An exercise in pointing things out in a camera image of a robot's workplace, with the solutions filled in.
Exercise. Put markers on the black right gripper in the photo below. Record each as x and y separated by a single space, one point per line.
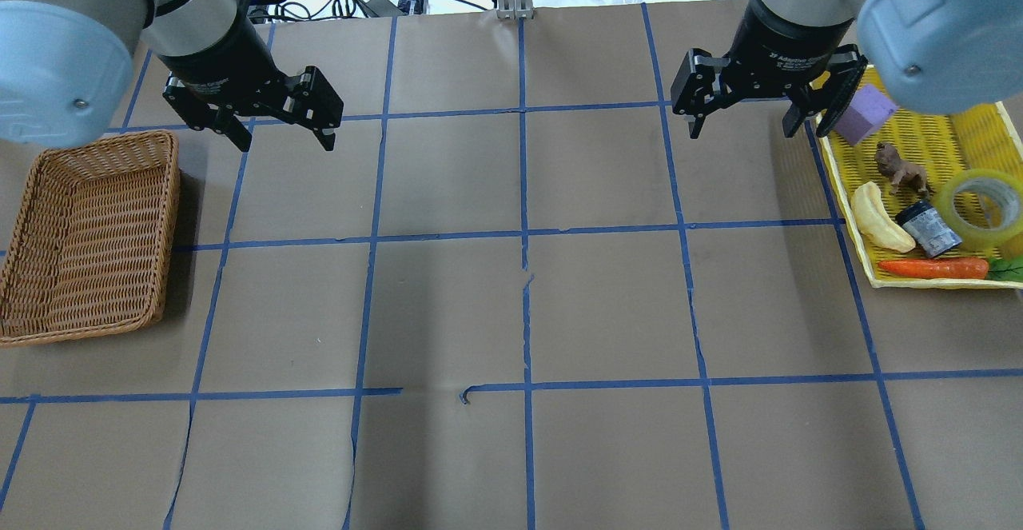
787 44

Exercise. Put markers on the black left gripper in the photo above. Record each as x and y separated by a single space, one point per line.
222 57

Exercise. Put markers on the yellow tape roll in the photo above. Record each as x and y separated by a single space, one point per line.
982 206

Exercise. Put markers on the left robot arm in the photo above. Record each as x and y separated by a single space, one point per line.
67 63

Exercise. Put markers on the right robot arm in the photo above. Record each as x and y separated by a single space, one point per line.
933 56

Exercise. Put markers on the purple foam block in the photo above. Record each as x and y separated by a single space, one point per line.
869 110

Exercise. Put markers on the brown toy animal figure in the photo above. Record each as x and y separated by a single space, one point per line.
900 172

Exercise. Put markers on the yellow plastic tray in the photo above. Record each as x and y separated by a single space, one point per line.
980 138

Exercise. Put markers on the black power adapter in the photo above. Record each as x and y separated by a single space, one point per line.
378 8

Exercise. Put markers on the yellow toy banana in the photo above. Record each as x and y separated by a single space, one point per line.
874 222

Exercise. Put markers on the brown wicker basket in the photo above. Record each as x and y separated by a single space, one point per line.
89 254

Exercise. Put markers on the small dark can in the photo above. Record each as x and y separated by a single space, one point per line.
925 225

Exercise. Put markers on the orange toy carrot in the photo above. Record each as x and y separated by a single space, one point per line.
968 268

